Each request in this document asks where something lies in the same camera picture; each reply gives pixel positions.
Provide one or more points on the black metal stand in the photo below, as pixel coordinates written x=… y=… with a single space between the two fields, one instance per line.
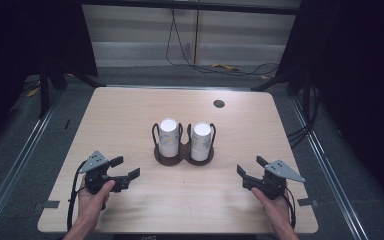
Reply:
x=44 y=93
x=280 y=79

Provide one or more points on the dark curtain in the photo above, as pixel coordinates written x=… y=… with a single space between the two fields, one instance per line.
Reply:
x=20 y=40
x=356 y=83

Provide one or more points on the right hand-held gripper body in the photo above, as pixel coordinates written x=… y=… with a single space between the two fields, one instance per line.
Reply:
x=280 y=171

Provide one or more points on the metal floor rail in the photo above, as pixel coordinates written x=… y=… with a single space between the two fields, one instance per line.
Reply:
x=330 y=173
x=16 y=166

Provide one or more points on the stack of white paper cups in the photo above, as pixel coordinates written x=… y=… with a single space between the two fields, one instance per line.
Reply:
x=201 y=141
x=168 y=138

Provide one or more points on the person's right hand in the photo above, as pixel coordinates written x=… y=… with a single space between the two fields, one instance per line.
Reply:
x=276 y=211

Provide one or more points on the black overhead bar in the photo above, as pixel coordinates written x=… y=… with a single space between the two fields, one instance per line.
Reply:
x=193 y=6

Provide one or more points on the yellow scrap on floor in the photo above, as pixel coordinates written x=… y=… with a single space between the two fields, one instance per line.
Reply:
x=226 y=67
x=32 y=92

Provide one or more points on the round table grommet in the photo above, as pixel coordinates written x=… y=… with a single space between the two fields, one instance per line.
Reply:
x=219 y=103

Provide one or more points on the dark wooden cup holder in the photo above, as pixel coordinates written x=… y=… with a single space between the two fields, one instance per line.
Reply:
x=183 y=157

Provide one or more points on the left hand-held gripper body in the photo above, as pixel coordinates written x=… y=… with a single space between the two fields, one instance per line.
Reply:
x=95 y=161

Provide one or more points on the person's left hand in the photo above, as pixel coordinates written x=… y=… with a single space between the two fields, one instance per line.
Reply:
x=91 y=206

